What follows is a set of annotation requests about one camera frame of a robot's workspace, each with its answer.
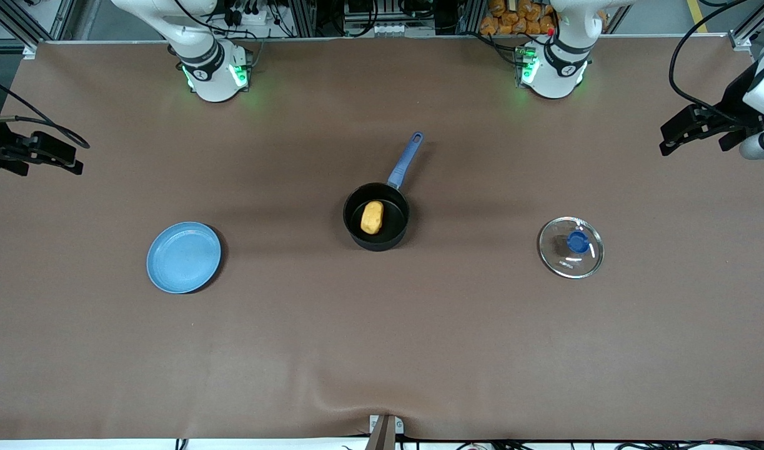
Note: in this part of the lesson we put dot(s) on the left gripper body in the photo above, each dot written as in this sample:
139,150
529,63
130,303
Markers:
729,102

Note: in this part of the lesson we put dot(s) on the blue plate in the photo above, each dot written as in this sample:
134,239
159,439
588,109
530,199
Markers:
185,257

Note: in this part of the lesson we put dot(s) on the aluminium frame profile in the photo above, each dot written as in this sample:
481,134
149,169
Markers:
741,40
13,25

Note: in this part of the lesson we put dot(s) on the yellow potato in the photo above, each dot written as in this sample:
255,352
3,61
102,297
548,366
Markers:
372,217

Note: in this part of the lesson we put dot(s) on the brown table mat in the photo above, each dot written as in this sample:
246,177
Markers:
481,344

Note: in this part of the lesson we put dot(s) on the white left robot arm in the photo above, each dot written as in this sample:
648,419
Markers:
553,75

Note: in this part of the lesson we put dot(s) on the pile of orange objects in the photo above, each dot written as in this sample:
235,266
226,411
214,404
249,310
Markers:
513,22

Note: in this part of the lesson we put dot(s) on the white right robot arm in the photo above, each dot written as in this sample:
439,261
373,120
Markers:
213,81

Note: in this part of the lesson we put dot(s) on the glass lid with blue knob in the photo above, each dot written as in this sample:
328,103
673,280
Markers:
578,242

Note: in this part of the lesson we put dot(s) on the white power strip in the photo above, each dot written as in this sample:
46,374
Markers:
250,15

